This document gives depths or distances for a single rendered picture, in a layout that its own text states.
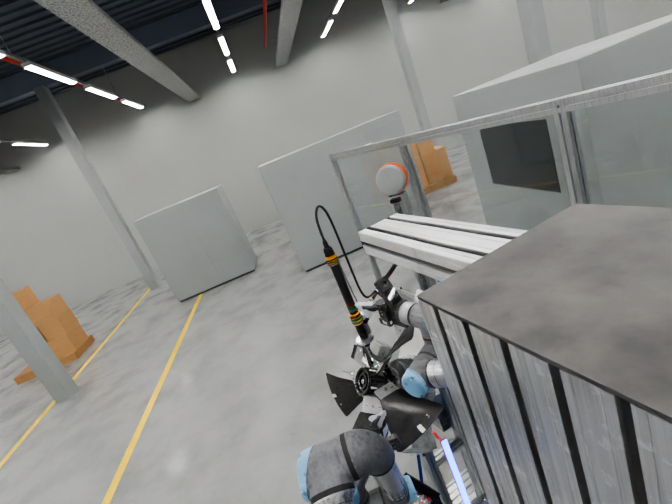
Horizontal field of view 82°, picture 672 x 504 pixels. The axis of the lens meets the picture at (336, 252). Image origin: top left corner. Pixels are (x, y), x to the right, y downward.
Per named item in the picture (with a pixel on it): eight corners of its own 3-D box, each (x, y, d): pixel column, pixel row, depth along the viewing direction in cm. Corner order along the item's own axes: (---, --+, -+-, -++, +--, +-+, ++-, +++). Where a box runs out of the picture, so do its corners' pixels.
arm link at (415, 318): (439, 343, 108) (430, 318, 105) (412, 334, 117) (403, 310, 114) (457, 328, 111) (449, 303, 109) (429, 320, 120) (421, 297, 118)
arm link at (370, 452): (378, 408, 102) (408, 472, 134) (340, 424, 102) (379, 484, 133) (395, 451, 93) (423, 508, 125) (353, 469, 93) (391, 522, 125)
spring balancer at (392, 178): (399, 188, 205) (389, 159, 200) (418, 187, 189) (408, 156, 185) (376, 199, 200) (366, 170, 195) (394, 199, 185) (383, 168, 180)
